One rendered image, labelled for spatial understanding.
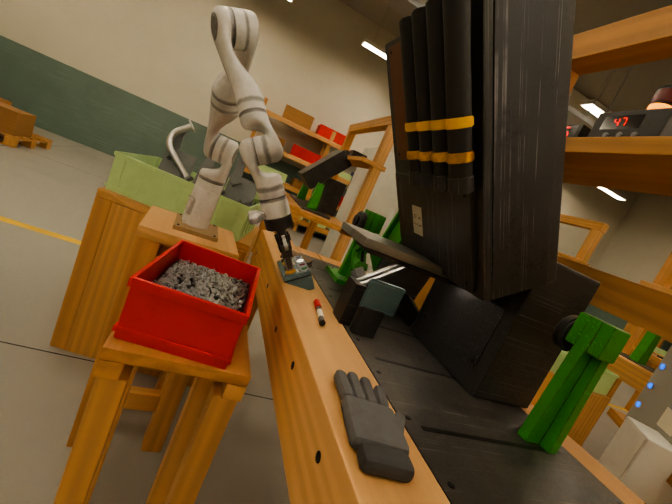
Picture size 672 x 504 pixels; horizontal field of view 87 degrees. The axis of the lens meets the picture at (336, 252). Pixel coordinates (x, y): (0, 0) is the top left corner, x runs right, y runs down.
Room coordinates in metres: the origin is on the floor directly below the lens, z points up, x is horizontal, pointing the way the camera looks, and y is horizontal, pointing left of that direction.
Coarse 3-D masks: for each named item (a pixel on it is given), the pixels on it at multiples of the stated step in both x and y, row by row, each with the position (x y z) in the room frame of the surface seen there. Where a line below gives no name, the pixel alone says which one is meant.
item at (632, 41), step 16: (640, 16) 1.08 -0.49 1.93; (656, 16) 1.04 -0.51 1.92; (592, 32) 1.20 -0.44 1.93; (608, 32) 1.15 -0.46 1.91; (624, 32) 1.10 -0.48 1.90; (640, 32) 1.06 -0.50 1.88; (656, 32) 1.01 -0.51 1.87; (576, 48) 1.23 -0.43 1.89; (592, 48) 1.18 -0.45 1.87; (608, 48) 1.12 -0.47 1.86; (624, 48) 1.08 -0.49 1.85; (640, 48) 1.06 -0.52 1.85; (656, 48) 1.04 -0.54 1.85; (576, 64) 1.24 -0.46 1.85; (592, 64) 1.21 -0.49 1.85; (608, 64) 1.18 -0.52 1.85; (624, 64) 1.15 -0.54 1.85
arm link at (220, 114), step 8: (216, 104) 1.06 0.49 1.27; (224, 104) 1.05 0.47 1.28; (216, 112) 1.08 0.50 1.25; (224, 112) 1.08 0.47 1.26; (232, 112) 1.08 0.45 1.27; (216, 120) 1.10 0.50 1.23; (224, 120) 1.10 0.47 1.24; (232, 120) 1.12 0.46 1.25; (208, 128) 1.14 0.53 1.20; (216, 128) 1.14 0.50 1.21; (208, 136) 1.16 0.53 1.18; (216, 136) 1.20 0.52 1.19; (208, 144) 1.18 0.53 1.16; (208, 152) 1.20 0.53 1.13
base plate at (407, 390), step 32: (320, 288) 1.05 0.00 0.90; (352, 320) 0.88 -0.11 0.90; (384, 320) 1.00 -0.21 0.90; (384, 352) 0.77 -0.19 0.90; (416, 352) 0.86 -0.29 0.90; (384, 384) 0.62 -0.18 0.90; (416, 384) 0.68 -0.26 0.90; (448, 384) 0.75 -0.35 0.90; (416, 416) 0.56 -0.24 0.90; (448, 416) 0.61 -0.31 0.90; (480, 416) 0.66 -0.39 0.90; (512, 416) 0.73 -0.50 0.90; (448, 448) 0.51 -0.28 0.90; (480, 448) 0.55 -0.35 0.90; (512, 448) 0.59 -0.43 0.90; (448, 480) 0.43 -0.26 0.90; (480, 480) 0.46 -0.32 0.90; (512, 480) 0.50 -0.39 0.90; (544, 480) 0.54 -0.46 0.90; (576, 480) 0.58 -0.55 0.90
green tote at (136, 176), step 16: (128, 160) 1.50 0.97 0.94; (144, 160) 1.74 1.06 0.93; (160, 160) 1.89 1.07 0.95; (112, 176) 1.49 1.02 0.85; (128, 176) 1.50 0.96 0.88; (144, 176) 1.51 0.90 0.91; (160, 176) 1.52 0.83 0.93; (176, 176) 1.53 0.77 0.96; (192, 176) 1.92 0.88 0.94; (128, 192) 1.50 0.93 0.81; (144, 192) 1.51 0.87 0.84; (160, 192) 1.52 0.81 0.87; (176, 192) 1.53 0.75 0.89; (176, 208) 1.53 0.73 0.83; (224, 208) 1.56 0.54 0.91; (240, 208) 1.56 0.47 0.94; (256, 208) 1.77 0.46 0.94; (224, 224) 1.56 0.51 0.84; (240, 224) 1.57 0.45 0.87
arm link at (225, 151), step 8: (224, 136) 1.23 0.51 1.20; (216, 144) 1.19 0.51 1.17; (224, 144) 1.20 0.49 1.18; (232, 144) 1.21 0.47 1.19; (216, 152) 1.20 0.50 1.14; (224, 152) 1.20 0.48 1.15; (232, 152) 1.21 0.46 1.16; (216, 160) 1.22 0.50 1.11; (224, 160) 1.20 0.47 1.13; (232, 160) 1.23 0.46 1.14; (208, 168) 1.25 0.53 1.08; (216, 168) 1.24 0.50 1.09; (224, 168) 1.21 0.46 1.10; (200, 176) 1.21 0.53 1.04; (208, 176) 1.20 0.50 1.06; (216, 176) 1.20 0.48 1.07; (224, 176) 1.23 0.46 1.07; (216, 184) 1.22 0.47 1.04
